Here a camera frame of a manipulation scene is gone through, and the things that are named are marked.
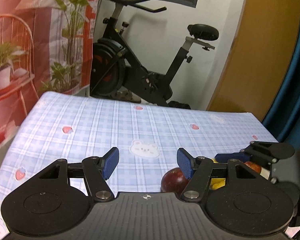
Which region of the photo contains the yellow lemon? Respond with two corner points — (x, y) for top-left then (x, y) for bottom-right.
(209, 157), (227, 190)

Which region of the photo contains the red apple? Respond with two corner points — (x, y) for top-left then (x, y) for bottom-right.
(245, 161), (262, 174)

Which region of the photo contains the wooden door panel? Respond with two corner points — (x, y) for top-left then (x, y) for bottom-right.
(207, 0), (300, 120)

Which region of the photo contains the black exercise bike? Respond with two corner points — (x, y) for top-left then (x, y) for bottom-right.
(90, 0), (220, 110)

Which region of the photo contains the printed backdrop cloth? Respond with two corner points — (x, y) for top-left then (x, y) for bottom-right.
(0, 0), (98, 147)

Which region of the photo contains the dark purple mangosteen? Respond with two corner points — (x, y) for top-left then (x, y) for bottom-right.
(161, 167), (189, 195)

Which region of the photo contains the blue plaid tablecloth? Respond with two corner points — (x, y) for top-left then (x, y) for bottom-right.
(0, 92), (275, 239)

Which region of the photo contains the blue curtain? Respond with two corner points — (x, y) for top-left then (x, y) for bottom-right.
(261, 0), (300, 143)

